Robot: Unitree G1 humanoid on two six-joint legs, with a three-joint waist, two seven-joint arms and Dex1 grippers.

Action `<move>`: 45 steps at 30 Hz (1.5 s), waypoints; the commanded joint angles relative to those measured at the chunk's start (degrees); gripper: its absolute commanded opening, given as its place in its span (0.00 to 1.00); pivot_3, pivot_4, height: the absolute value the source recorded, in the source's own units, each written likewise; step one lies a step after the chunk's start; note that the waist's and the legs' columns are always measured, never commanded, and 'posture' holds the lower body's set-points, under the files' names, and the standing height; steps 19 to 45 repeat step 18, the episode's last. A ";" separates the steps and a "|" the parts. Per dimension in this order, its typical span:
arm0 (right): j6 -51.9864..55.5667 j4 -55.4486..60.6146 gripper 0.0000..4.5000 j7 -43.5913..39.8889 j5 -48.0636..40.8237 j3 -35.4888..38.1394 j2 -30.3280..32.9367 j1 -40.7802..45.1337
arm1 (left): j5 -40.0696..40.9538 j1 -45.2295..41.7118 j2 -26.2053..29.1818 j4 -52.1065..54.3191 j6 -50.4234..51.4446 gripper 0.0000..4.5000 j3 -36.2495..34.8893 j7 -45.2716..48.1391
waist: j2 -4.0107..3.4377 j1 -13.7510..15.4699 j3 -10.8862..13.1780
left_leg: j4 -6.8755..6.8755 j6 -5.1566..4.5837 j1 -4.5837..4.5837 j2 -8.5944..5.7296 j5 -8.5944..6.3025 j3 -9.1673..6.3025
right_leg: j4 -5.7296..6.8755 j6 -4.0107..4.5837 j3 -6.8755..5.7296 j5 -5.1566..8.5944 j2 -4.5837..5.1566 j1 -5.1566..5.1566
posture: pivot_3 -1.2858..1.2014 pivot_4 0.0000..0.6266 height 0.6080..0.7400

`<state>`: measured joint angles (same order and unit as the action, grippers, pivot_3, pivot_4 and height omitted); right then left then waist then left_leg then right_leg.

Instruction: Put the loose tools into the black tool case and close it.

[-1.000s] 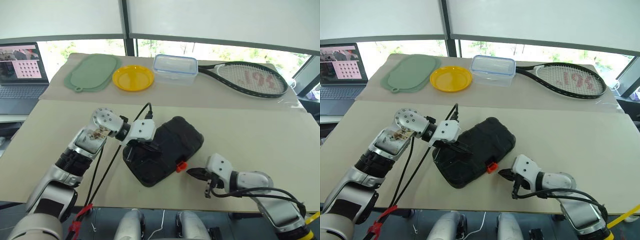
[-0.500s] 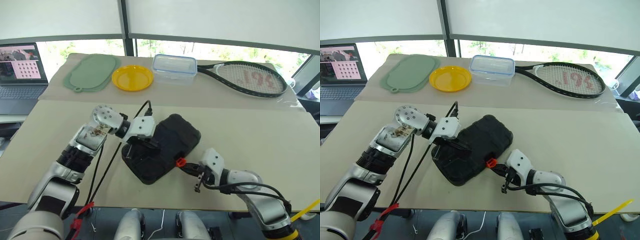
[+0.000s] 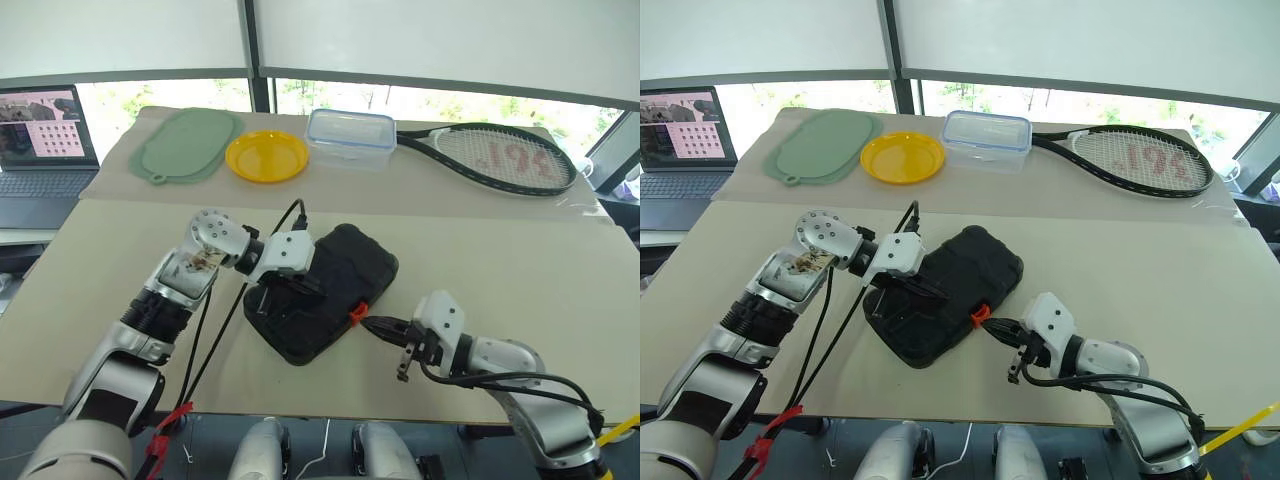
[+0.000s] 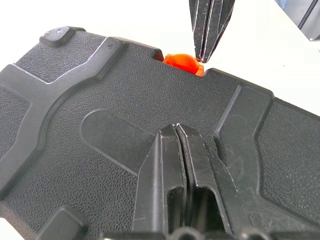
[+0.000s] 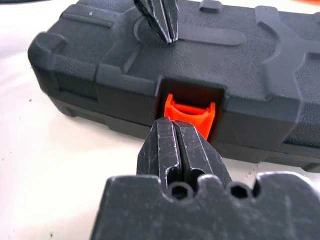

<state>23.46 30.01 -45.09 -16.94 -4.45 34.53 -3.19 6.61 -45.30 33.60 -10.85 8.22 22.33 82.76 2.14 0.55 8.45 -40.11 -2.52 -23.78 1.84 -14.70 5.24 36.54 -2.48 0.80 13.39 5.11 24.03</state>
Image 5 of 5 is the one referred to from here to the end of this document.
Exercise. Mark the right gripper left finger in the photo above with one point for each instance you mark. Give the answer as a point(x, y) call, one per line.
point(160, 150)

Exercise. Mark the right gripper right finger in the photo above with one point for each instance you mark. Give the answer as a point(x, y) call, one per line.
point(200, 155)

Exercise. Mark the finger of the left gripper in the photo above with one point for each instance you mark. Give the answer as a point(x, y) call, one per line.
point(155, 15)
point(172, 17)

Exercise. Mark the orange case latch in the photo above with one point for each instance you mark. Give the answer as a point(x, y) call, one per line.
point(190, 117)

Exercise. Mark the black plastic tool case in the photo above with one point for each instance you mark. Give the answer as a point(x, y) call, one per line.
point(225, 62)

